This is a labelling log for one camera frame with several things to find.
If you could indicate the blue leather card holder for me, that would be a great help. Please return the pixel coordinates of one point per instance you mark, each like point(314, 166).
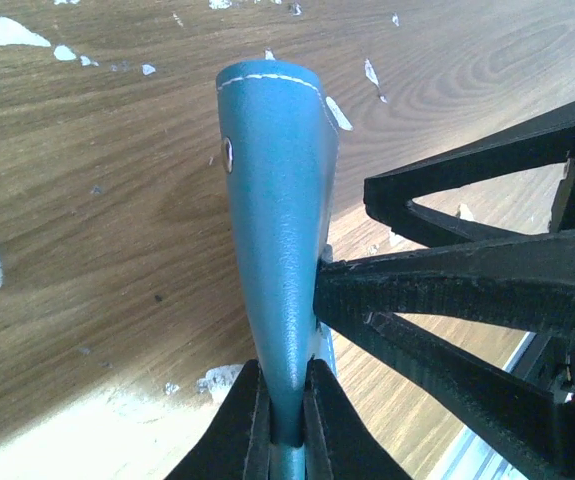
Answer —
point(280, 145)

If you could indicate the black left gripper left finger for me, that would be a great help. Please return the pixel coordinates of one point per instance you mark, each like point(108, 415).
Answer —
point(236, 445)

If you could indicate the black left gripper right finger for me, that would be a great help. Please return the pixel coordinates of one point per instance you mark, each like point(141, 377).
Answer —
point(337, 443)

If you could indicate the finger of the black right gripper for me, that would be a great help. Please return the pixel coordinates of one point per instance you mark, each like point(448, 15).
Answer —
point(523, 282)
point(390, 197)

